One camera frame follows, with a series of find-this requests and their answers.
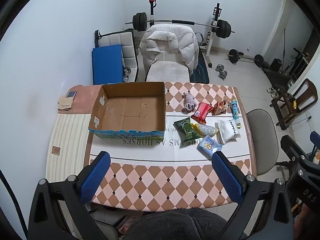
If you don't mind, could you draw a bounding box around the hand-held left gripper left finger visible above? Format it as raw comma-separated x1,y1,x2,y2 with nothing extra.
28,151,111,240

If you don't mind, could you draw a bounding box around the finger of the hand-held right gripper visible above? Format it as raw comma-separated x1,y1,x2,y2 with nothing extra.
280,135,314,165
309,131,320,155

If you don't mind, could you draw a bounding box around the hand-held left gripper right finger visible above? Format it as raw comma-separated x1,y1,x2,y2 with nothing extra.
211,151,294,240

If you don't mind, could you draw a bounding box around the light blue tissue packet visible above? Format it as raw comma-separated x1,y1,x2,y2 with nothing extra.
197,135,223,158

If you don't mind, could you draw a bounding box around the white soft packet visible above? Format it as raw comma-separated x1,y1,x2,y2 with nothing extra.
216,119,242,144

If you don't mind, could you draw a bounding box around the yellow silver mesh packet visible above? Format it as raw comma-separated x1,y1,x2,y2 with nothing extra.
190,122,219,137

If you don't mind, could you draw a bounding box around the green snack packet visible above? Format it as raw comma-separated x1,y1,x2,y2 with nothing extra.
173,117,196,143

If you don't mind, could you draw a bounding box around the long blue tube packet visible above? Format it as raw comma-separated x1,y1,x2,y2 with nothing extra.
229,99,242,130

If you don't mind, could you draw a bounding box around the red snack packet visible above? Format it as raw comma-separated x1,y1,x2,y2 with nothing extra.
191,102,215,125

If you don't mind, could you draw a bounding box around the small red-brown snack packet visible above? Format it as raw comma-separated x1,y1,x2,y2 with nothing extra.
212,99,228,116

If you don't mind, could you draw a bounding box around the cardboard box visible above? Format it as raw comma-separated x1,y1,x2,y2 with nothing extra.
88,81,167,140

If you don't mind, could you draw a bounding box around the grey round chair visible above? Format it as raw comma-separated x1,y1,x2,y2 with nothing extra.
246,109,279,177

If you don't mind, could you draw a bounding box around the dark wooden chair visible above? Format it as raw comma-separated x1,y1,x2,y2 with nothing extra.
270,78,318,130

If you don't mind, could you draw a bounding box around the cream striped mat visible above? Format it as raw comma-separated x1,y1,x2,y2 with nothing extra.
45,112,92,183

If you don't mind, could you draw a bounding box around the person's dark fleece clothing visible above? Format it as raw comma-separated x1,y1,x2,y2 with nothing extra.
125,209,228,240

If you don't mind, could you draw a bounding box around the black exercise machine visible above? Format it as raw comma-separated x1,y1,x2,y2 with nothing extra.
262,47,310,90

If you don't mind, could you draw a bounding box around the pink cloth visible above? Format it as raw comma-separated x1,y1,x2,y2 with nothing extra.
59,84,103,114

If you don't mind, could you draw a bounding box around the beige folded cloth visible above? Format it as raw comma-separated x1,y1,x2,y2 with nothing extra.
57,97,74,111

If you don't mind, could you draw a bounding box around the black bench pad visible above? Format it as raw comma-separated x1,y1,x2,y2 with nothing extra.
190,51,210,83

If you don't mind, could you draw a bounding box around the short barbell with black plates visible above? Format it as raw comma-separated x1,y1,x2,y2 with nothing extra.
227,49,265,68

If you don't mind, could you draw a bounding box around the blue folded exercise mat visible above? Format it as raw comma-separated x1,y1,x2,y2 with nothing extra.
92,44,123,85

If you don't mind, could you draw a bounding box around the white office chair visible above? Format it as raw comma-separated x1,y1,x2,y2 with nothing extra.
142,24,200,82

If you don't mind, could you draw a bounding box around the white weight rack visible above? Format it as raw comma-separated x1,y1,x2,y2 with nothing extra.
149,0,223,68

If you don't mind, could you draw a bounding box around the white padded bench seat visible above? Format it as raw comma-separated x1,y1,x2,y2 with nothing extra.
94,30,139,82

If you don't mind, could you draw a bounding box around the white down jacket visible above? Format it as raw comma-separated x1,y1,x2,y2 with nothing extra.
139,24,200,74

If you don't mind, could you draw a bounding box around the long barbell with black plates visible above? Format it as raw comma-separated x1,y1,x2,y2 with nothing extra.
125,12,235,39

